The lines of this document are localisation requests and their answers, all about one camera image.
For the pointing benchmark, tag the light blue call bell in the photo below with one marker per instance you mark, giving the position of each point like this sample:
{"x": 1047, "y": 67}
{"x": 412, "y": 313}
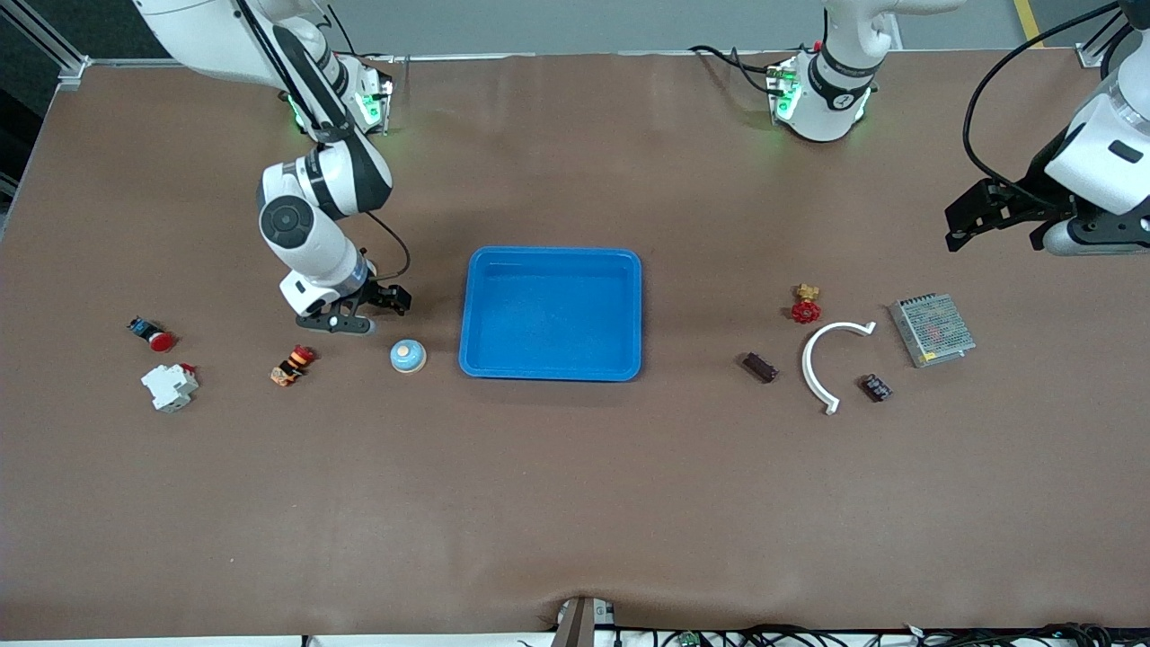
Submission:
{"x": 408, "y": 357}

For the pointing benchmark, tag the long dark brown capacitor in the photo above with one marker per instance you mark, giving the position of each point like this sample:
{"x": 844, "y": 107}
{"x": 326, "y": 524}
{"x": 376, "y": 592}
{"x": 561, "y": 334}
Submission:
{"x": 760, "y": 367}

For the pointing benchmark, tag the red push button blue body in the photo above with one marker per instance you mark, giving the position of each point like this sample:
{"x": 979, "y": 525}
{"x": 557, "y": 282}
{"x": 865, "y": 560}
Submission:
{"x": 160, "y": 341}

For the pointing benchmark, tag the brown grey camera mount bracket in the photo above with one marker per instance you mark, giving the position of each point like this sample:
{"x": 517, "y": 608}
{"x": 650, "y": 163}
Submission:
{"x": 579, "y": 624}

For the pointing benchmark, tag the white base connector box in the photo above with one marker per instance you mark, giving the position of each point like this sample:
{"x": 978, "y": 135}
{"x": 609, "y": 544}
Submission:
{"x": 783, "y": 94}
{"x": 377, "y": 103}

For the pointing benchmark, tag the silver perforated metal power supply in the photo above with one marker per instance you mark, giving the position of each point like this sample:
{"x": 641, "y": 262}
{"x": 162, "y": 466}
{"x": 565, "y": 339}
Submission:
{"x": 932, "y": 330}

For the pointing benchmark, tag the brass valve red handwheel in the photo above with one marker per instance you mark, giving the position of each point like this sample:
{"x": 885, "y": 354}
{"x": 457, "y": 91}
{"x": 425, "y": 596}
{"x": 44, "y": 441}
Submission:
{"x": 806, "y": 312}

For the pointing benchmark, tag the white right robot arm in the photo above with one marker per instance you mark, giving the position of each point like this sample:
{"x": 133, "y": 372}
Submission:
{"x": 314, "y": 243}

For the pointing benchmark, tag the white circuit breaker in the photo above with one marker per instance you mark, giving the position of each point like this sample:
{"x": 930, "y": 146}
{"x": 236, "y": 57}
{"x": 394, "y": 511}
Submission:
{"x": 169, "y": 386}

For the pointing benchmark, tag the aluminium frame profile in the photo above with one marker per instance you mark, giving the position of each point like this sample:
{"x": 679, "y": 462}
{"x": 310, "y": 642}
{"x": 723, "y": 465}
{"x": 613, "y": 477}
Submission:
{"x": 1090, "y": 57}
{"x": 45, "y": 34}

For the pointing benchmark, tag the blue plastic tray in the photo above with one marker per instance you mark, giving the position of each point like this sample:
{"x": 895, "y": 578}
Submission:
{"x": 552, "y": 314}

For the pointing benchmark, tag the red mushroom button orange body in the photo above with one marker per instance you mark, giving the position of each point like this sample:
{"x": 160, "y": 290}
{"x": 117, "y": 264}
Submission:
{"x": 292, "y": 366}

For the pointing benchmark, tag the white curved plastic bracket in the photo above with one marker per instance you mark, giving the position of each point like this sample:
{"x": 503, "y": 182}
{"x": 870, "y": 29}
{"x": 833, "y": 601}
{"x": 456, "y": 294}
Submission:
{"x": 806, "y": 364}

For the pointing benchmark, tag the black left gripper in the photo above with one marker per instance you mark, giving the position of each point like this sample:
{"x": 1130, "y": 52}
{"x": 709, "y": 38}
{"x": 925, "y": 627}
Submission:
{"x": 1030, "y": 192}

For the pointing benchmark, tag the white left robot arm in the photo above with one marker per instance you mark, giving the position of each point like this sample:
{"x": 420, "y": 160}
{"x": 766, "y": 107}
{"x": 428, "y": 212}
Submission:
{"x": 835, "y": 108}

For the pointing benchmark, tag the small green connector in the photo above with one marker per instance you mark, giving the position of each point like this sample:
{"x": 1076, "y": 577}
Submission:
{"x": 687, "y": 639}

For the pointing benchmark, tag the brown table cover sheet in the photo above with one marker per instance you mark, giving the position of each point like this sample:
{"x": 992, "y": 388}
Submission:
{"x": 575, "y": 494}

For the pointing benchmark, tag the aluminium table edge rail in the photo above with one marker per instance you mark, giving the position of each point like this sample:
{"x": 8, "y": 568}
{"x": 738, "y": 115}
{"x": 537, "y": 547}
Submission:
{"x": 539, "y": 56}

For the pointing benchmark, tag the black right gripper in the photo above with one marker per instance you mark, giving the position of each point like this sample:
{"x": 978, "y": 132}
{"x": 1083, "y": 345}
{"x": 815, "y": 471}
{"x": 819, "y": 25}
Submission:
{"x": 375, "y": 292}

